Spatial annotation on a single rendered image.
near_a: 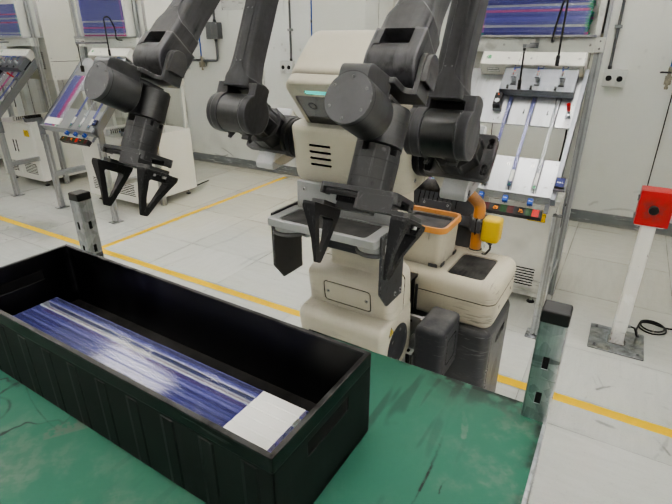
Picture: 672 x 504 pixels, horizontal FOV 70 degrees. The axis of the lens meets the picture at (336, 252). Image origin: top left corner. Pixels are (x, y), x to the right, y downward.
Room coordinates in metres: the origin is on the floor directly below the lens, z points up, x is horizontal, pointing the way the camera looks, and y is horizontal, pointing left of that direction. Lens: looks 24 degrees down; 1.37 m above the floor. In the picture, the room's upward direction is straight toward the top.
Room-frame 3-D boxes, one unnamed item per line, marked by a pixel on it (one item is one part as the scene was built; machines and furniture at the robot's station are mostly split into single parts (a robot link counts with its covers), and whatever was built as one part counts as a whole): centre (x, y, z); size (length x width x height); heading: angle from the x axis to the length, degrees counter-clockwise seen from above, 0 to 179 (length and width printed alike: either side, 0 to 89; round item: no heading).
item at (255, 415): (0.51, 0.25, 0.98); 0.51 x 0.07 x 0.03; 58
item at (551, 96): (2.61, -0.92, 0.66); 1.01 x 0.73 x 1.31; 150
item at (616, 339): (2.00, -1.39, 0.39); 0.24 x 0.24 x 0.78; 60
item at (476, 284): (1.25, -0.21, 0.59); 0.55 x 0.34 x 0.83; 58
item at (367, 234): (0.92, -0.01, 0.99); 0.28 x 0.16 x 0.22; 58
